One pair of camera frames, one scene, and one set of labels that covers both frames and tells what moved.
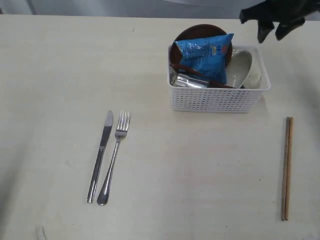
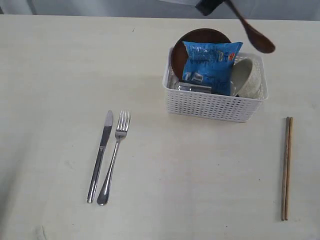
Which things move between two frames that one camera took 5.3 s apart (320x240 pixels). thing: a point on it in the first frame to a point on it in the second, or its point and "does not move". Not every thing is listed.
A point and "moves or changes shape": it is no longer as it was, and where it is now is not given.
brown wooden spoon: (210, 81) to (259, 40)
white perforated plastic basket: (211, 100) moves or changes shape
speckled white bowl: (246, 69) moves or changes shape
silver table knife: (94, 179) does not move
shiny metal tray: (180, 80) to (194, 88)
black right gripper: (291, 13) to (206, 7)
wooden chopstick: (288, 167) does not move
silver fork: (122, 128) does not move
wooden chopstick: (285, 156) does not move
